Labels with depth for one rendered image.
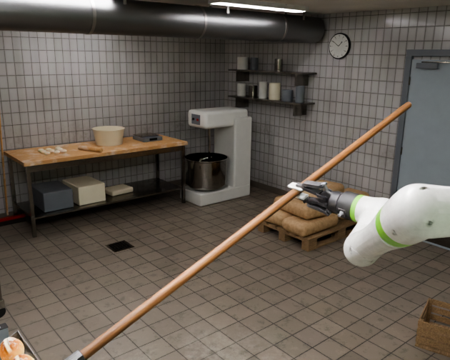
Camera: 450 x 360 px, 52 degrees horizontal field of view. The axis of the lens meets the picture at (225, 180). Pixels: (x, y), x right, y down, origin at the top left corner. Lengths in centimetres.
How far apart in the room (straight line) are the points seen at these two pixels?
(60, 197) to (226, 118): 246
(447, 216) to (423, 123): 459
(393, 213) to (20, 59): 563
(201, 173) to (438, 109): 308
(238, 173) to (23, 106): 303
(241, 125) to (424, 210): 578
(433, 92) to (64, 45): 448
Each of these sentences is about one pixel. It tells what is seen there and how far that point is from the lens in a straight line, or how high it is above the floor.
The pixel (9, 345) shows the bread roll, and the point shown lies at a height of 127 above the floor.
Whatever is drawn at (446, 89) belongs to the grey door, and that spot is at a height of 175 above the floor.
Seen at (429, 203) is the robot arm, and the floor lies 179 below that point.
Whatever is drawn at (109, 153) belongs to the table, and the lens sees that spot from 587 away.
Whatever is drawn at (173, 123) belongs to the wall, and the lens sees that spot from 731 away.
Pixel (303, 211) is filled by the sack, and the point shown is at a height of 40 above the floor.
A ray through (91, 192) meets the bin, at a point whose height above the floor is 38.
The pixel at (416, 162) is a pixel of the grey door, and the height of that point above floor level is 92.
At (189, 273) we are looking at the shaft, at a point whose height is 142.
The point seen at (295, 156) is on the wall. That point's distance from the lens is 680.
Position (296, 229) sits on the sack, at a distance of 517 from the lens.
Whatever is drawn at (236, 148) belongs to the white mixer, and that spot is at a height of 77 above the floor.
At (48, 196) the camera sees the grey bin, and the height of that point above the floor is 42.
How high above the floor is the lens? 208
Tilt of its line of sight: 15 degrees down
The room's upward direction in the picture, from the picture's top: 1 degrees clockwise
